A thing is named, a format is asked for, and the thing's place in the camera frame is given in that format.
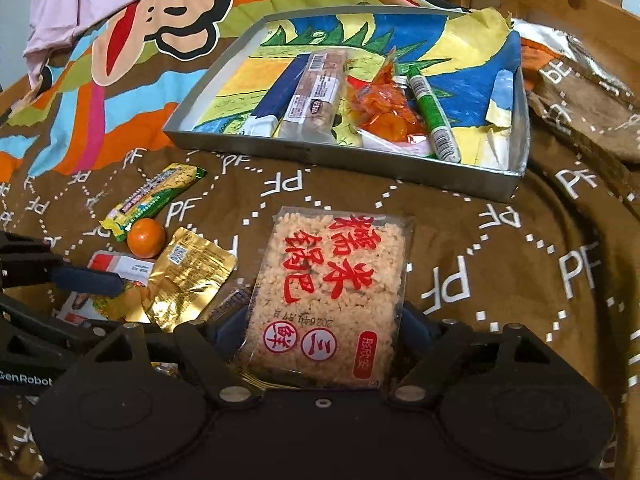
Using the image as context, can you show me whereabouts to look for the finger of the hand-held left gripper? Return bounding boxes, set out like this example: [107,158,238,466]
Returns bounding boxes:
[0,232,124,297]
[0,294,126,357]

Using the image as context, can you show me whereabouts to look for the yellow green snack bar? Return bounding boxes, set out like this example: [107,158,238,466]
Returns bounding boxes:
[98,162,207,242]

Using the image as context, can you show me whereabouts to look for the small orange tangerine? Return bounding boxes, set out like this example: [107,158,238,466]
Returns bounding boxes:
[126,217,167,259]

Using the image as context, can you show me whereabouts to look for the green tube snack packet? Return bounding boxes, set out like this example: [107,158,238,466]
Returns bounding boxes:
[405,65,462,163]

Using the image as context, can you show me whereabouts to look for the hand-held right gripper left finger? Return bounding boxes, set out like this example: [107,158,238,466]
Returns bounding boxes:
[75,306,262,408]

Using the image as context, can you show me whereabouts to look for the grey metal tray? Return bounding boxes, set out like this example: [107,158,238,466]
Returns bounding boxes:
[162,4,531,202]

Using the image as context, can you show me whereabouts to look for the clear brown biscuit packet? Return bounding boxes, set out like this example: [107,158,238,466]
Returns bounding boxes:
[274,50,348,143]

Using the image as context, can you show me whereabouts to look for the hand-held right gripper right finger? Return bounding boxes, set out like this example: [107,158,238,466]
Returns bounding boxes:
[389,301,572,407]

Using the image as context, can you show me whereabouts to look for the white red snack pouch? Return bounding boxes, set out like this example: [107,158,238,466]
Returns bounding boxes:
[52,250,153,326]

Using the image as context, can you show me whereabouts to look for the rice cracker packet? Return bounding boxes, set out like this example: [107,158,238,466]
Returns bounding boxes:
[235,206,417,391]

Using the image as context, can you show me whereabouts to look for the wooden bed frame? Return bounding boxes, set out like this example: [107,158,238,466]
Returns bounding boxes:
[452,0,640,91]

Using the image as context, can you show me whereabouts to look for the pink bed sheet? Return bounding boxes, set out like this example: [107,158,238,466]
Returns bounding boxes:
[22,0,166,88]

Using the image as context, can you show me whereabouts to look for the gold foil snack pouch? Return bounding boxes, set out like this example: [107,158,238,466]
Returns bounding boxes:
[141,227,237,333]

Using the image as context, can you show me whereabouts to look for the dinosaur drawing paper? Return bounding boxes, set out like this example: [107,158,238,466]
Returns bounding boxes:
[192,7,523,171]

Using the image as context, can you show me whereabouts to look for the orange snack bag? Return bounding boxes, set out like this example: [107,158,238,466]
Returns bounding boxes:
[347,47,436,157]

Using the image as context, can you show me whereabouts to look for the brown lettered blanket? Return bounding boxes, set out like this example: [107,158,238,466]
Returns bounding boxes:
[0,25,640,480]

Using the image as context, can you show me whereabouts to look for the long blue snack packet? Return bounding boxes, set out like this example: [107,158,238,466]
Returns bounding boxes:
[245,55,313,137]

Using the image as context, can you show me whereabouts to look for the striped monkey printed blanket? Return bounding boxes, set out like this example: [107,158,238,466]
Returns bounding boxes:
[0,0,461,171]

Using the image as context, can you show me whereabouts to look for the silver foil bag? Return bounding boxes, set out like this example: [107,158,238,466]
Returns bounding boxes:
[512,17,640,126]

